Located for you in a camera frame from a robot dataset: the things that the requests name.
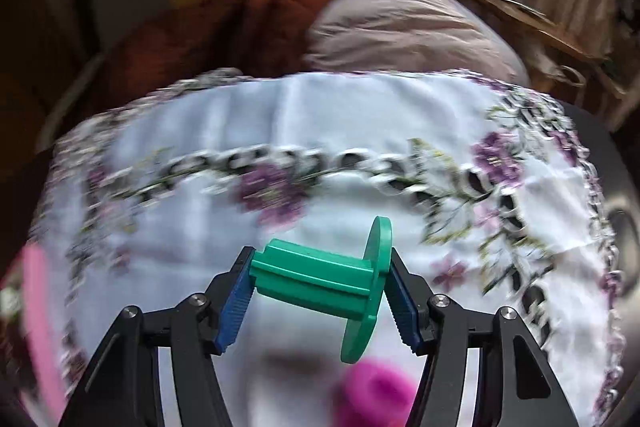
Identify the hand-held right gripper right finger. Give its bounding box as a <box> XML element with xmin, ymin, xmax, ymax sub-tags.
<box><xmin>385</xmin><ymin>249</ymin><xmax>578</xmax><ymax>427</ymax></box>

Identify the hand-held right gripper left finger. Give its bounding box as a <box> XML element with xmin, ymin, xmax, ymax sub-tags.
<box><xmin>60</xmin><ymin>247</ymin><xmax>256</xmax><ymax>427</ymax></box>

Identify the green plastic spool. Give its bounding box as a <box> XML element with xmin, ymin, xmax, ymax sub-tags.
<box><xmin>249</xmin><ymin>217</ymin><xmax>394</xmax><ymax>364</ymax></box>

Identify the pink cardboard box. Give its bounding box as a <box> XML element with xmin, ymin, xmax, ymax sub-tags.
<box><xmin>20</xmin><ymin>244</ymin><xmax>68</xmax><ymax>413</ymax></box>

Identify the magenta plastic spool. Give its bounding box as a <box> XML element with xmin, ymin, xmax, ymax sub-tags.
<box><xmin>332</xmin><ymin>357</ymin><xmax>418</xmax><ymax>427</ymax></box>

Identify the white floral embroidered tablecloth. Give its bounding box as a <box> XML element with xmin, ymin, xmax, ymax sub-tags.
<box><xmin>27</xmin><ymin>68</ymin><xmax>626</xmax><ymax>427</ymax></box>

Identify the beige pillow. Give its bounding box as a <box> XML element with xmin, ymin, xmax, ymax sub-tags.
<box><xmin>302</xmin><ymin>0</ymin><xmax>531</xmax><ymax>85</ymax></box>

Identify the rust orange quilted jacket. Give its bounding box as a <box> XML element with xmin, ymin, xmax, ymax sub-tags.
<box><xmin>95</xmin><ymin>0</ymin><xmax>343</xmax><ymax>80</ymax></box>

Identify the wooden side table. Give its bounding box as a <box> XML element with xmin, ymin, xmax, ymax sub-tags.
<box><xmin>430</xmin><ymin>0</ymin><xmax>631</xmax><ymax>108</ymax></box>

